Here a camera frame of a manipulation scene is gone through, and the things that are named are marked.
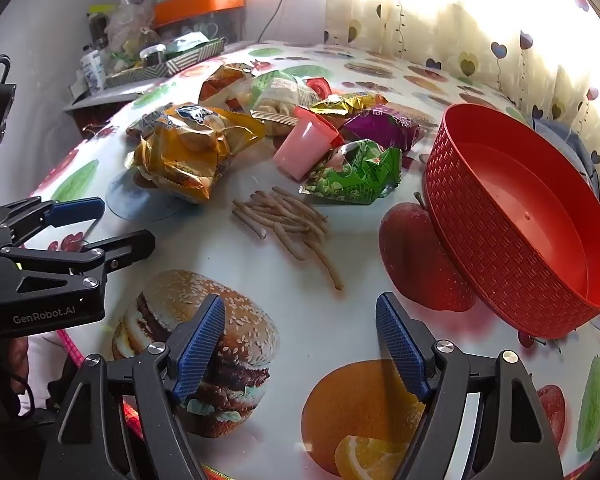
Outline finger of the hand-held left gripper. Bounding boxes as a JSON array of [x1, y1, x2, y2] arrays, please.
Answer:
[[0, 196, 106, 247], [0, 229, 156, 283]]

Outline food print tablecloth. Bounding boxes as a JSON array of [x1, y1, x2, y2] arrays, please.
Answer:
[[27, 42, 600, 480]]

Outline gold snack bar packet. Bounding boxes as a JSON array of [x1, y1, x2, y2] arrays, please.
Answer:
[[310, 92, 388, 118]]

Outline clear plastic bag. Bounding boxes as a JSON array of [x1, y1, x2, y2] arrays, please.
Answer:
[[107, 0, 158, 61]]

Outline striped cardboard tray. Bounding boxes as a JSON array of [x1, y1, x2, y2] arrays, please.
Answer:
[[105, 37, 226, 88]]

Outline white plastic bottle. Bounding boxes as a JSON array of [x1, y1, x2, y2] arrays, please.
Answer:
[[80, 45, 106, 93]]

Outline dark glass jar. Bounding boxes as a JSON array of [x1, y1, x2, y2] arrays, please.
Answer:
[[140, 45, 167, 67]]

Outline red woven plastic basket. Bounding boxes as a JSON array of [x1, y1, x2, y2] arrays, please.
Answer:
[[422, 103, 600, 340]]

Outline clear ring biscuit bag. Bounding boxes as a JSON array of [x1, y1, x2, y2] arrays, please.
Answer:
[[250, 70, 321, 136]]

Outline green lid jar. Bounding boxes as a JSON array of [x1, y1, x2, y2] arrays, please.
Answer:
[[87, 4, 116, 48]]

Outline orange white snack packet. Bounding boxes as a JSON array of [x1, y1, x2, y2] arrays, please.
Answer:
[[198, 63, 256, 111]]

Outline dark brown snack packet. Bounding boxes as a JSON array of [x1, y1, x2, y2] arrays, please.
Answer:
[[126, 112, 168, 140]]

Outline black cable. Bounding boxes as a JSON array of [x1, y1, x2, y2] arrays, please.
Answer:
[[260, 0, 293, 43]]

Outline blue checked blanket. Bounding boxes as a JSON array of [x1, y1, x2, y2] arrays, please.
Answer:
[[532, 117, 600, 206]]

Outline purple snack packet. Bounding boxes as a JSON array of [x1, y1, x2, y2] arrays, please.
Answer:
[[340, 107, 426, 153]]

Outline white side shelf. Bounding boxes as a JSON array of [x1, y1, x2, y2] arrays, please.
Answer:
[[62, 80, 151, 111]]

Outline green pea snack packet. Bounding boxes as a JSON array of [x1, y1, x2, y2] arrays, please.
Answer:
[[300, 140, 403, 206]]

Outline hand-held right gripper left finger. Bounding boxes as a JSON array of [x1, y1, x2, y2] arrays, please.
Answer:
[[40, 294, 227, 480]]

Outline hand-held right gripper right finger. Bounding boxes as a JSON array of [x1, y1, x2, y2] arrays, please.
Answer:
[[375, 291, 563, 480]]

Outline pink plastic jelly cup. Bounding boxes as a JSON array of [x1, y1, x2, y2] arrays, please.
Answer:
[[272, 106, 345, 181]]

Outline red lid jelly cup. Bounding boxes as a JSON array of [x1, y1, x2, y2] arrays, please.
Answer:
[[305, 77, 333, 101]]

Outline heart print curtain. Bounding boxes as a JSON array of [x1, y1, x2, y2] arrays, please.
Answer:
[[325, 0, 600, 201]]

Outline teal packet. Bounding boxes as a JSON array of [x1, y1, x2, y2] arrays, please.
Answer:
[[165, 32, 208, 58]]

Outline orange lid storage box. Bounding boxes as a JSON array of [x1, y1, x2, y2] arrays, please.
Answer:
[[152, 0, 246, 43]]

